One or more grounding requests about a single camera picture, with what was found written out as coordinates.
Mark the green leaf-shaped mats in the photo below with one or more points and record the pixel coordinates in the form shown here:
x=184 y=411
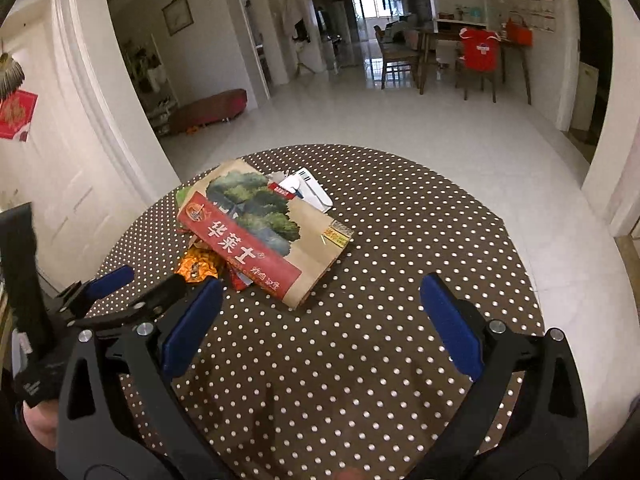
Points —
x=180 y=196

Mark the framed wall picture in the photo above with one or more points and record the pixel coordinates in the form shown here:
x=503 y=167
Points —
x=177 y=16

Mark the wooden dining table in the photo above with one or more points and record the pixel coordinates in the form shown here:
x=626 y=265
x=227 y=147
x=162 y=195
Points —
x=428 y=38

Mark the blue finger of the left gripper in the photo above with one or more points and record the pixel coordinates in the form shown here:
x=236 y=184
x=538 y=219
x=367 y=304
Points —
x=110 y=282

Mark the red bag on table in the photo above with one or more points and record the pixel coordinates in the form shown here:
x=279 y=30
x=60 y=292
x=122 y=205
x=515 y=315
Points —
x=518 y=32

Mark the white blue plastic wrapper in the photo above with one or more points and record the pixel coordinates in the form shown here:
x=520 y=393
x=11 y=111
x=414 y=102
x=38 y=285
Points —
x=305 y=186

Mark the orange foil tea packet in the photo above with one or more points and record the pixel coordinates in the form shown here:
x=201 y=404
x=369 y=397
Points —
x=197 y=264

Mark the red white snack wrapper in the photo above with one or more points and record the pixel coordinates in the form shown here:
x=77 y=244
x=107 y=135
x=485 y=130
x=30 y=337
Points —
x=238 y=280

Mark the left hand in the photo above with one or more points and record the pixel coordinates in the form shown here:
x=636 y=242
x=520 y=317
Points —
x=42 y=423

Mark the wooden dining chair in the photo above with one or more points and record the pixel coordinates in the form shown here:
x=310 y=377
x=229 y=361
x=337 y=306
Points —
x=396 y=58

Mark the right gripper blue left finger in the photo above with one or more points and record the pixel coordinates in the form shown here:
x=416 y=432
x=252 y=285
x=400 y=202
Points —
x=186 y=323

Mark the red paper door decoration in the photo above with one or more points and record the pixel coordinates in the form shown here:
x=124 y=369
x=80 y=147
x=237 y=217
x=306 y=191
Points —
x=16 y=115

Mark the brown polka dot tablecloth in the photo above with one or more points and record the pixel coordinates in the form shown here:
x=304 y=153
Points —
x=356 y=377

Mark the brown paper fast-food bag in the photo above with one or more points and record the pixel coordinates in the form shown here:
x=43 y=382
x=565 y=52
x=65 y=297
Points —
x=283 y=244

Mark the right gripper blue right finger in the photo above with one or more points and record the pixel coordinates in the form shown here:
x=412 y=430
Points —
x=458 y=324

